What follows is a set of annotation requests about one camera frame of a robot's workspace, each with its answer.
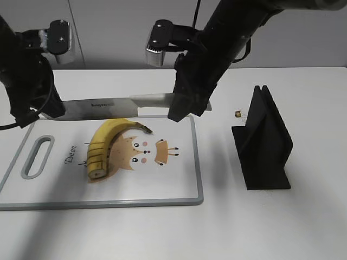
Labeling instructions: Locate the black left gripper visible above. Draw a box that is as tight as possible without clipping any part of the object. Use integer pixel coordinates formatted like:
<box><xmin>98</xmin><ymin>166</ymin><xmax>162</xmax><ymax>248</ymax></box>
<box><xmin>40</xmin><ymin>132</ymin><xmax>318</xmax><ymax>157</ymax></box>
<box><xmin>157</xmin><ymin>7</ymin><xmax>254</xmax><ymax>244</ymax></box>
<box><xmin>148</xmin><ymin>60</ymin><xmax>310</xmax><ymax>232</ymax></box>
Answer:
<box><xmin>1</xmin><ymin>18</ymin><xmax>65</xmax><ymax>128</ymax></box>

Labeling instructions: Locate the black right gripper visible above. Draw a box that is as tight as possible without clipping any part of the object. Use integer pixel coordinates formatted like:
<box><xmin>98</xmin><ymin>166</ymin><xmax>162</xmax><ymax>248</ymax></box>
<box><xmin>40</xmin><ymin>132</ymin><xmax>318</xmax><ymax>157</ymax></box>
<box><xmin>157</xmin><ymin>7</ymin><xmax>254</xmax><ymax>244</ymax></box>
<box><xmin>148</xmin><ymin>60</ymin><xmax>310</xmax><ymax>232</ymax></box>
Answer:
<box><xmin>168</xmin><ymin>40</ymin><xmax>217</xmax><ymax>122</ymax></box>

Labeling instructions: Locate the white-handled kitchen knife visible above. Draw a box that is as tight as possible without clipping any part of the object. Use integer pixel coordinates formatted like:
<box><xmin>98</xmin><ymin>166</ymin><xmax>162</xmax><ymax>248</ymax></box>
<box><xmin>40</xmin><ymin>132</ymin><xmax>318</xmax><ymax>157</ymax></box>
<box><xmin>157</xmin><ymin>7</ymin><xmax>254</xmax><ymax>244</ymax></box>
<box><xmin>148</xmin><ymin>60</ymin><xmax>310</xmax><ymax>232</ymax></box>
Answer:
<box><xmin>43</xmin><ymin>93</ymin><xmax>213</xmax><ymax>121</ymax></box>

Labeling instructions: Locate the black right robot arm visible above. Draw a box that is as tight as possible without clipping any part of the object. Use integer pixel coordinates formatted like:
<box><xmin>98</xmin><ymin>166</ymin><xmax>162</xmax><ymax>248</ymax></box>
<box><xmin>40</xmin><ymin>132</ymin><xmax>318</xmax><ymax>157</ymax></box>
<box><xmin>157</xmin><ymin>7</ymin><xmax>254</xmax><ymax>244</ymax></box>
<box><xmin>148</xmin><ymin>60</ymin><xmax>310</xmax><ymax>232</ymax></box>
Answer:
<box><xmin>163</xmin><ymin>1</ymin><xmax>346</xmax><ymax>122</ymax></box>

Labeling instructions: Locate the small banana scrap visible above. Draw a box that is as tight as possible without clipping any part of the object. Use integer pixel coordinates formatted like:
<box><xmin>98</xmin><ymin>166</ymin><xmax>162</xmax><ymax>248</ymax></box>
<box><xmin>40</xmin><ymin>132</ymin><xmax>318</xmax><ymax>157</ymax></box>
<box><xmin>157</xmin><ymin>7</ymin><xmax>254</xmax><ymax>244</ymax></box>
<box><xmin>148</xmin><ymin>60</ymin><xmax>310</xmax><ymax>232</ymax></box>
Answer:
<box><xmin>235</xmin><ymin>110</ymin><xmax>241</xmax><ymax>118</ymax></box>

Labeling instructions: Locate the yellow partly sliced banana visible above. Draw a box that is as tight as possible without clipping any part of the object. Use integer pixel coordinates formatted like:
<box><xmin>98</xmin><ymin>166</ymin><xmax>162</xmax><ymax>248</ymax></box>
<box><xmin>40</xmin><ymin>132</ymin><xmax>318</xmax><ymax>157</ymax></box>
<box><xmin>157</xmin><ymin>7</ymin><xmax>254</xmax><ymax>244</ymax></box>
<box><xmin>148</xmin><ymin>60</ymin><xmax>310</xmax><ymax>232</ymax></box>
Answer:
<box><xmin>86</xmin><ymin>118</ymin><xmax>152</xmax><ymax>179</ymax></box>

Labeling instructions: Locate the black knife stand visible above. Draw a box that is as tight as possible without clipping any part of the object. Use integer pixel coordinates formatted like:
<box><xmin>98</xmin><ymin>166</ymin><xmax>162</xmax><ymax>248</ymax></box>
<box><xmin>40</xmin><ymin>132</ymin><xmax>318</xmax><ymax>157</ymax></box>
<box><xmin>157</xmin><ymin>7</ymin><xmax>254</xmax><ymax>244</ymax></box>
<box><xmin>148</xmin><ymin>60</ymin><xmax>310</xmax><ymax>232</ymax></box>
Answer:
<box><xmin>232</xmin><ymin>85</ymin><xmax>293</xmax><ymax>190</ymax></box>

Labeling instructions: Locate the white grey-rimmed cutting board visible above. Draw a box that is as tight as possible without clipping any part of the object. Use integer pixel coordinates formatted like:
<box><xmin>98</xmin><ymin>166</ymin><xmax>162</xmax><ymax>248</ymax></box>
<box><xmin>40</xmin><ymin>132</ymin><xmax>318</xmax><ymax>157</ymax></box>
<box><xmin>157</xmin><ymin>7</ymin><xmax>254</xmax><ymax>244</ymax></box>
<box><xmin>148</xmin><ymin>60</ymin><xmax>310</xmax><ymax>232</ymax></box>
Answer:
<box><xmin>1</xmin><ymin>115</ymin><xmax>203</xmax><ymax>211</ymax></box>

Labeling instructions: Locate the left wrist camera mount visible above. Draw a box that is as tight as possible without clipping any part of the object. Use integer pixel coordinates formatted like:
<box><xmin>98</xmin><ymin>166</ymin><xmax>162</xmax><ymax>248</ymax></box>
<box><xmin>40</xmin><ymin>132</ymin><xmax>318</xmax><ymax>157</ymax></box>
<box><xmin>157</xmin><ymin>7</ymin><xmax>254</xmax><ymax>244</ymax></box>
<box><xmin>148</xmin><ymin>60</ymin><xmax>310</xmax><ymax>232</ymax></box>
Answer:
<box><xmin>38</xmin><ymin>19</ymin><xmax>75</xmax><ymax>64</ymax></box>

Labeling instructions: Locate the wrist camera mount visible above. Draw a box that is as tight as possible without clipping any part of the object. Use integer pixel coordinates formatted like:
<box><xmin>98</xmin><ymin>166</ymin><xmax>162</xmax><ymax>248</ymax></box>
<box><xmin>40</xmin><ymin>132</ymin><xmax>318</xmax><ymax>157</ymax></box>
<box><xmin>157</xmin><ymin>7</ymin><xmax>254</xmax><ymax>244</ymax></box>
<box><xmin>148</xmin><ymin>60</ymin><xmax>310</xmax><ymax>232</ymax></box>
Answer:
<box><xmin>145</xmin><ymin>19</ymin><xmax>198</xmax><ymax>67</ymax></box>
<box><xmin>38</xmin><ymin>19</ymin><xmax>75</xmax><ymax>64</ymax></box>

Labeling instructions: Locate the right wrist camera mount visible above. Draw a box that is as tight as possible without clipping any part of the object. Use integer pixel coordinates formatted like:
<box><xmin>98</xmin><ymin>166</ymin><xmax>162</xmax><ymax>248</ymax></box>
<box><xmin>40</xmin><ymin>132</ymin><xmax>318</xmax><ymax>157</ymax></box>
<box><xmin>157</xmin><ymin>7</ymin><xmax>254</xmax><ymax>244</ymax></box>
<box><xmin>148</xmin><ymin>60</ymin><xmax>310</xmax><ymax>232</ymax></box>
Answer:
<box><xmin>145</xmin><ymin>19</ymin><xmax>198</xmax><ymax>67</ymax></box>

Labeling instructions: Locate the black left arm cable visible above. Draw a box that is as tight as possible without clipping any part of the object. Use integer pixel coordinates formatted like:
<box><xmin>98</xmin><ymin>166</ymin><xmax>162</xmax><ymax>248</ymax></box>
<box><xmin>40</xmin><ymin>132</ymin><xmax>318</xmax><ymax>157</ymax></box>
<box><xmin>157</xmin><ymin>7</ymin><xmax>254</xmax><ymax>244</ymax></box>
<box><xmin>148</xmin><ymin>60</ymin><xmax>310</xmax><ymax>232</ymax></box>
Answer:
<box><xmin>0</xmin><ymin>73</ymin><xmax>55</xmax><ymax>131</ymax></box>

